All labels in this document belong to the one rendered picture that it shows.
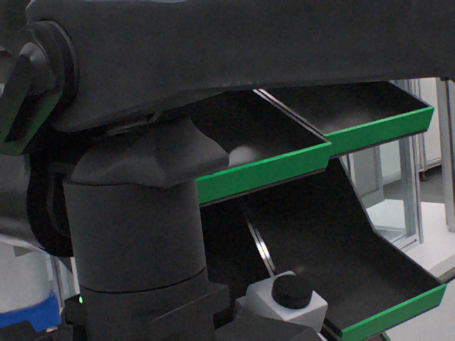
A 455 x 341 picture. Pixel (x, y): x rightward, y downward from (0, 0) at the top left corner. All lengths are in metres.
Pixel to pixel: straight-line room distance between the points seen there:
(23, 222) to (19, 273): 1.10
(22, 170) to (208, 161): 0.10
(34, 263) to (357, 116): 0.85
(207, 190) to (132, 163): 0.25
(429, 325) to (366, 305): 1.19
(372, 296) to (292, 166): 0.21
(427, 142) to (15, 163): 6.06
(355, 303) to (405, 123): 0.16
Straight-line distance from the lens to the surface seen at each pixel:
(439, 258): 2.03
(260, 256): 0.77
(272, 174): 0.65
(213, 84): 0.32
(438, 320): 2.04
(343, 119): 0.79
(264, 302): 0.68
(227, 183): 0.62
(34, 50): 0.37
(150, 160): 0.36
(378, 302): 0.83
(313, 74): 0.29
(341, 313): 0.81
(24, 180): 0.43
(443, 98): 2.15
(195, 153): 0.37
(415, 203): 2.10
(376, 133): 0.75
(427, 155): 6.47
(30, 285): 1.54
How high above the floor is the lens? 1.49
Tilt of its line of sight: 12 degrees down
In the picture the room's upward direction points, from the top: 7 degrees counter-clockwise
